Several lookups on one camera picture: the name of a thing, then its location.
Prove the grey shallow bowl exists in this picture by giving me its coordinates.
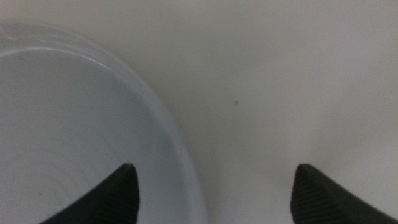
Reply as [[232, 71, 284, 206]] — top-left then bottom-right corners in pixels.
[[0, 23, 210, 224]]

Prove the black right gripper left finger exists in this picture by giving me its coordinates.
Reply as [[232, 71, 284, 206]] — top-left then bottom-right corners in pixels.
[[39, 162, 140, 224]]

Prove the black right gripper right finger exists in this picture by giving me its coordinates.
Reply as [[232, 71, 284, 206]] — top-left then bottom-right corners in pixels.
[[290, 163, 398, 224]]

